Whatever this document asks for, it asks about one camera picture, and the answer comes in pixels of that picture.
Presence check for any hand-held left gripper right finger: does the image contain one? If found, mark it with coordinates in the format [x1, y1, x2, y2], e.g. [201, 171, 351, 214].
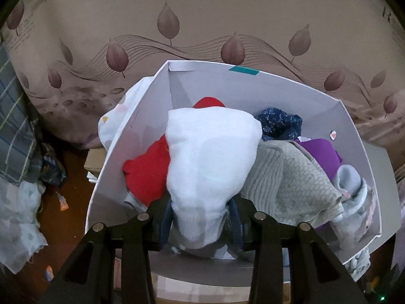
[228, 195, 369, 304]

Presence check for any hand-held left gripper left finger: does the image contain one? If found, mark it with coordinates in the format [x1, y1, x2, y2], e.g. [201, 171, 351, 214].
[38, 193, 173, 304]

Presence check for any red knit underwear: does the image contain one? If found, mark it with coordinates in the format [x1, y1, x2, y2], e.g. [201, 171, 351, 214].
[123, 97, 226, 208]

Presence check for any white underwear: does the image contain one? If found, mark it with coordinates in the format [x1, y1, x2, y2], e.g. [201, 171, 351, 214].
[165, 107, 263, 251]

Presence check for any white cardboard drawer box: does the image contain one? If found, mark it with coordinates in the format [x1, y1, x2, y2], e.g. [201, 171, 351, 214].
[85, 60, 398, 282]

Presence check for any grey patterned underwear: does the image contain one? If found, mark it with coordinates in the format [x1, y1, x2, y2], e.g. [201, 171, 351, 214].
[239, 140, 345, 229]

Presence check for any navy floral underwear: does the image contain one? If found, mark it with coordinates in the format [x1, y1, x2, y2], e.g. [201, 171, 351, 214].
[253, 108, 303, 141]

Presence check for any purple underwear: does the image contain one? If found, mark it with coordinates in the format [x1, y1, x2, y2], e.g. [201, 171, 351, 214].
[294, 138, 344, 181]

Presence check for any small cardboard box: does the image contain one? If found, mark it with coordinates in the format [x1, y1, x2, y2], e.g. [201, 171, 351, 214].
[83, 147, 110, 184]

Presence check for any orange snack wrapper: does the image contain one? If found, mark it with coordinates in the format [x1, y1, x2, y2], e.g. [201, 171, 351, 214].
[56, 192, 69, 211]

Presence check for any white cloth with coloured shapes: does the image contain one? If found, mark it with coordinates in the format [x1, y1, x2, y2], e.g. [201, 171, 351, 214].
[98, 76, 155, 153]

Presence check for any light grey printed garment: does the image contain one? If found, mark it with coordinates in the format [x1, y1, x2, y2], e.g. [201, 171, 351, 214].
[334, 164, 378, 251]

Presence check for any grey knit cloth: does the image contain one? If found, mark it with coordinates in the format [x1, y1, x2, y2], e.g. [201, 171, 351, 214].
[342, 247, 371, 282]

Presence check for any dark printed packet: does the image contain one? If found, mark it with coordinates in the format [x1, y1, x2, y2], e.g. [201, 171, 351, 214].
[38, 142, 68, 186]

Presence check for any white sheer patterned cloth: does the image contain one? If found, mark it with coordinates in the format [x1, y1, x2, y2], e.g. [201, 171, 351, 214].
[0, 177, 48, 274]

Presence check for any grey plaid cloth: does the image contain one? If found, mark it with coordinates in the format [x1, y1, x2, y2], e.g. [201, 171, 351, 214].
[0, 43, 43, 186]

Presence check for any beige leaf-print curtain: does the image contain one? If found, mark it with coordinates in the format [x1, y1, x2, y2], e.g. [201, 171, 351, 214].
[0, 0, 405, 153]

